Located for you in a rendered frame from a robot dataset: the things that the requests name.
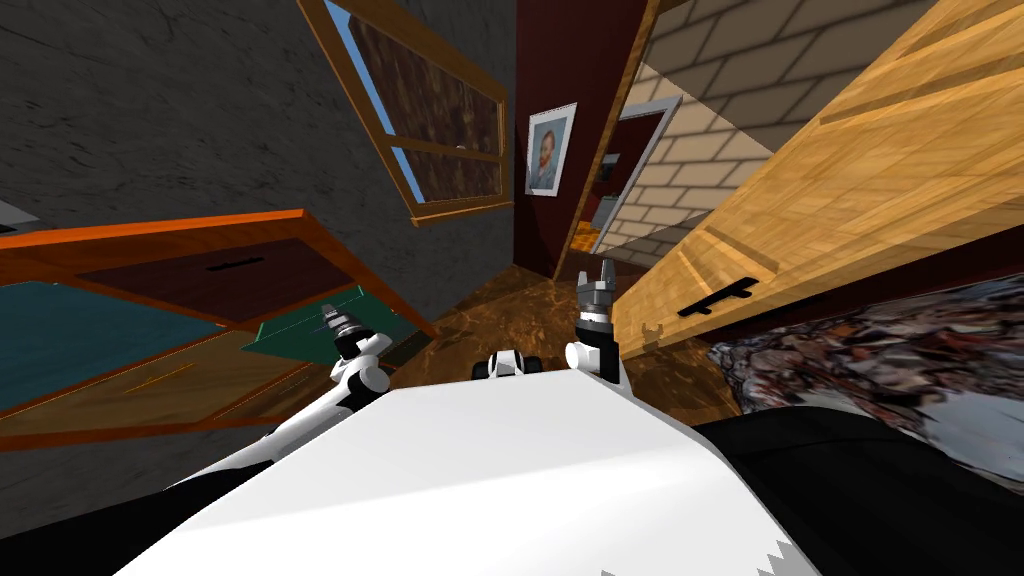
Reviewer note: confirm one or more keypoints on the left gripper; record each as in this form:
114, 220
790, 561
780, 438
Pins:
341, 321

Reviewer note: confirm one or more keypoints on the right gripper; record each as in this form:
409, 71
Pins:
595, 302

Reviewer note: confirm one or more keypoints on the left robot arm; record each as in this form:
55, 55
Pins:
352, 382

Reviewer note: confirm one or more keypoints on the framed portrait picture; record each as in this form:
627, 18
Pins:
550, 150

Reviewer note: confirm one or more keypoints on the orange wooden cabinet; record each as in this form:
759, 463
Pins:
208, 272

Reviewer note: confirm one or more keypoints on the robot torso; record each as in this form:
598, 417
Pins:
480, 480

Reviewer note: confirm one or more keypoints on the wooden framed window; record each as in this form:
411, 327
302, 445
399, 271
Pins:
440, 120

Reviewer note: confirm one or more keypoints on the light wooden door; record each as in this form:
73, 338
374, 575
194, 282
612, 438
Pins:
864, 176

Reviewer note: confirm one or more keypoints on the bed with patterned blanket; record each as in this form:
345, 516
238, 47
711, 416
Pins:
896, 360

